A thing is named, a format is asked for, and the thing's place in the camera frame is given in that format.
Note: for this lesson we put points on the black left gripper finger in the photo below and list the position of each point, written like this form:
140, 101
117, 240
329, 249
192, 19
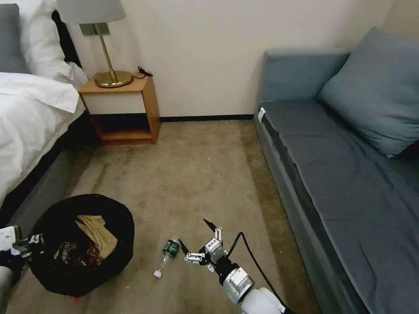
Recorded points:
36, 238

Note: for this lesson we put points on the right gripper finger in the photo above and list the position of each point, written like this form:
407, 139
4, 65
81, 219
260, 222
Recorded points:
217, 234
195, 257

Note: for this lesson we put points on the trash bin with black bag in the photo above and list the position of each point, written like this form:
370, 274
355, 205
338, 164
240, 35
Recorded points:
49, 225

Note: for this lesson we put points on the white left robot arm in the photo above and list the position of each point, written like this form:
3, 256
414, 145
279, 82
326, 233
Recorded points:
6, 238

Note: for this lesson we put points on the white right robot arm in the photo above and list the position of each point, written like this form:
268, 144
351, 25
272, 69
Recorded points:
252, 292

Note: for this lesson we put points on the clear plastic bottle green label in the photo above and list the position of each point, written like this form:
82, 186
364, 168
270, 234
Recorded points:
171, 249

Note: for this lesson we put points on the dark printed snack wrapper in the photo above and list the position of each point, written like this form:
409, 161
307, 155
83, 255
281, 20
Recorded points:
70, 255

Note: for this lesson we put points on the dark grey bed base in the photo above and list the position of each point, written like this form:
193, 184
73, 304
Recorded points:
42, 183

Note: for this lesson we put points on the crumpled brown paper bag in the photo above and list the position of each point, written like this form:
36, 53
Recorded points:
98, 234

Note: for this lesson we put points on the blue-grey sofa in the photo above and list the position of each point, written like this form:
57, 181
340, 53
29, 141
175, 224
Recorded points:
327, 183

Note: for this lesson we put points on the white bed duvet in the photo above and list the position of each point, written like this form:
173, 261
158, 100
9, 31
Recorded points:
29, 117

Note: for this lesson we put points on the white sofa tag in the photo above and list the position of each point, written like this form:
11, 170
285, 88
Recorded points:
262, 115

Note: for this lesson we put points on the wooden nightstand white drawer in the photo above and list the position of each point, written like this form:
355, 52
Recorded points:
121, 101

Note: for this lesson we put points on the grey upholstered headboard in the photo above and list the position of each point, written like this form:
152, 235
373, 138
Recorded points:
9, 39

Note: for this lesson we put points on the white bed pillow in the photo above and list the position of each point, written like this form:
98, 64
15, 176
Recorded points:
44, 36

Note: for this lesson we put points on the blue-grey sofa cushion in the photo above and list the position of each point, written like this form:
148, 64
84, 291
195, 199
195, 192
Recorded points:
376, 91

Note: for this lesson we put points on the brass lamp grey shade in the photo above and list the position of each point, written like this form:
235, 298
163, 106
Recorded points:
95, 9

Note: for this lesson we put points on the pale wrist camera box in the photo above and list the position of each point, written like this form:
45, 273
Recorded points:
214, 248

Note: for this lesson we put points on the grey wall switch plate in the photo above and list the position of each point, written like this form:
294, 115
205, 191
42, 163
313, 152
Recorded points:
89, 29

